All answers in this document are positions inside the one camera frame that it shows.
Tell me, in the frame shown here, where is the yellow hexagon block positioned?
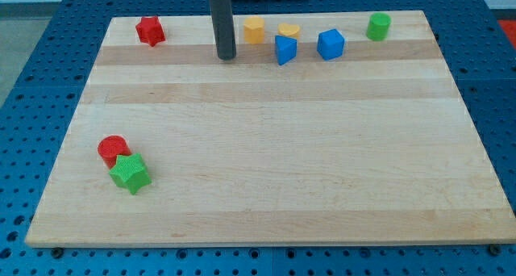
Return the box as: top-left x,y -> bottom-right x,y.
243,16 -> 265,44

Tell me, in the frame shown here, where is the blue triangle block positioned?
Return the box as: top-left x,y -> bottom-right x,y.
275,36 -> 298,65

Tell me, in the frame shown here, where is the wooden board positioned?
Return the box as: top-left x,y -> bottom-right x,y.
26,10 -> 515,248

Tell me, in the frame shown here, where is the yellow heart block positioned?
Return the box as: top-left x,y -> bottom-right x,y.
277,23 -> 301,40

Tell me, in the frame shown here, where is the blue cube block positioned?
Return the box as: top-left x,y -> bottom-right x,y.
317,28 -> 345,61

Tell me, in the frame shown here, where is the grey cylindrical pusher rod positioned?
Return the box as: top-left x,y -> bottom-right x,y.
209,0 -> 236,61

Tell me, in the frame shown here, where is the green star block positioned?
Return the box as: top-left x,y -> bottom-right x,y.
109,153 -> 152,195

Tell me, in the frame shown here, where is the red star block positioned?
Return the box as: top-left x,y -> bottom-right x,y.
135,16 -> 165,47

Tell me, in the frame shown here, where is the red cylinder block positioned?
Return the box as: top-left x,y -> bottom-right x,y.
98,135 -> 132,169

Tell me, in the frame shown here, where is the green cylinder block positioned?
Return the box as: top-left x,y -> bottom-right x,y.
366,12 -> 392,41

